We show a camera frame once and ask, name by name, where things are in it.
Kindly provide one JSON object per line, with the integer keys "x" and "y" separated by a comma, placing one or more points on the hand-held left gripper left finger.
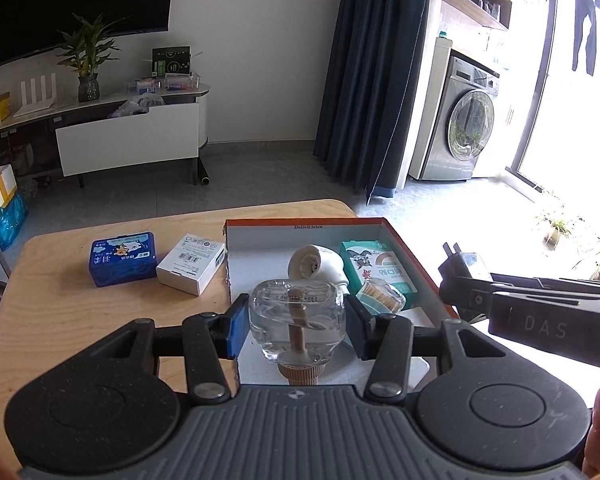
{"x": 237, "y": 327}

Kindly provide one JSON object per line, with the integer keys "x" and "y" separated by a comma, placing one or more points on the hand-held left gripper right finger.
{"x": 357, "y": 327}

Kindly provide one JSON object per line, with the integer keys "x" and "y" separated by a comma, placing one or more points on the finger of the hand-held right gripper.
{"x": 540, "y": 281}
{"x": 462, "y": 296}

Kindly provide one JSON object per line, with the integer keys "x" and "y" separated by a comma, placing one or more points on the small white charger plug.
{"x": 467, "y": 262}

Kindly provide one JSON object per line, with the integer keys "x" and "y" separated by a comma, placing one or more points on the clear liquid bottle with wick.
{"x": 322, "y": 320}

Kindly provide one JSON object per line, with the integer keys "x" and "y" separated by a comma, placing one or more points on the light blue toothpick holder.
{"x": 380, "y": 297}

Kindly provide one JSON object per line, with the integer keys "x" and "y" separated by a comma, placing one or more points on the orange-edged white cardboard box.
{"x": 260, "y": 260}

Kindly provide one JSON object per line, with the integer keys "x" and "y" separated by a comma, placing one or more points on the green bandage box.
{"x": 380, "y": 270}

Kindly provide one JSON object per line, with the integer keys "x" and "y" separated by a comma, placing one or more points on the small white product box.
{"x": 190, "y": 265}

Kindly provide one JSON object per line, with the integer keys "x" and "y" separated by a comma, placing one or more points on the white plug-in repellent heater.
{"x": 312, "y": 262}

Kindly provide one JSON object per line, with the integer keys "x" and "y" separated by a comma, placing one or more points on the blue tin box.
{"x": 122, "y": 260}

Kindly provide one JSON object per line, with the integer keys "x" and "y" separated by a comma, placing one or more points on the black rolled tube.
{"x": 202, "y": 170}

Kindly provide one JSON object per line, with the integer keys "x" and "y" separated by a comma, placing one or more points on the silver washing machine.
{"x": 460, "y": 120}

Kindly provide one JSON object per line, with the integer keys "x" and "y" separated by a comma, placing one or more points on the white television cabinet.
{"x": 130, "y": 140}

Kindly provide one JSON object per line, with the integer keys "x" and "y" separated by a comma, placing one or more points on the dark blue curtain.
{"x": 375, "y": 70}

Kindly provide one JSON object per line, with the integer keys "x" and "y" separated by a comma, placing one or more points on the grey plastic bag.
{"x": 137, "y": 105}

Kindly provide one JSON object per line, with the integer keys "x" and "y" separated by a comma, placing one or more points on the clear organizer with coloured pens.
{"x": 162, "y": 82}

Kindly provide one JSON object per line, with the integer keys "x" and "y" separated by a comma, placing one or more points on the blue plastic bag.
{"x": 2, "y": 222}

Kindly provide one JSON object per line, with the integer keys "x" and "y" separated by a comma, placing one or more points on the black and green box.
{"x": 171, "y": 60}

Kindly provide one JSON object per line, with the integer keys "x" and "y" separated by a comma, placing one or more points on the dark glass vase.
{"x": 88, "y": 87}

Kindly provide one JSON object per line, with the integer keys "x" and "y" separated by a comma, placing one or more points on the white router with antennas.
{"x": 35, "y": 95}

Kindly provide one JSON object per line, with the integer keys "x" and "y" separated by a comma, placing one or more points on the green bamboo plant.
{"x": 87, "y": 42}

